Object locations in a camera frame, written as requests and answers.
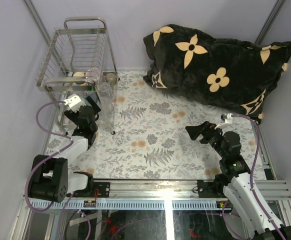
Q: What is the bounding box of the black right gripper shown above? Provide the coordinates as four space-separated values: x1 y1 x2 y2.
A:
185 121 227 159

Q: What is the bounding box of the clear faceted drinking glass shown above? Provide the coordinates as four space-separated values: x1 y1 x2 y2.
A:
99 82 114 100

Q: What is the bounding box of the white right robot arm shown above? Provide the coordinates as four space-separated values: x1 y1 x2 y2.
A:
185 121 291 240

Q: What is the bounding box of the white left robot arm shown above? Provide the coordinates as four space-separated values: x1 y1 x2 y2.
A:
25 94 101 203

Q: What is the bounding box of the steel two-tier dish rack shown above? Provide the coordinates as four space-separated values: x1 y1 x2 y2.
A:
36 17 115 135

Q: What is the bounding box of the olive green ceramic mug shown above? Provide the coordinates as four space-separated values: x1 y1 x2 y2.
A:
106 72 117 86

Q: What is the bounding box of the pink ribbed ceramic mug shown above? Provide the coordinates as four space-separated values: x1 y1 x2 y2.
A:
85 67 101 83

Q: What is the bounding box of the floral patterned table mat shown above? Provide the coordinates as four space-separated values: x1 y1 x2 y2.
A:
37 70 269 180

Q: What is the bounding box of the black floral plush pillow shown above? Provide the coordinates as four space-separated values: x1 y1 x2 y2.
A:
143 24 291 124

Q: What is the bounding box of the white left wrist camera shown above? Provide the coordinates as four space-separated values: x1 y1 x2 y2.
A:
63 94 86 112

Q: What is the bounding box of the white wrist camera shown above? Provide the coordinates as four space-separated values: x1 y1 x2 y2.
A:
215 113 233 129
63 94 86 112

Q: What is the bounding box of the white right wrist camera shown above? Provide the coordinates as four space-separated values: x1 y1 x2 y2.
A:
215 113 233 129

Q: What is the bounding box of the aluminium front rail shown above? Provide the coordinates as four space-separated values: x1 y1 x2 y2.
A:
29 180 291 211

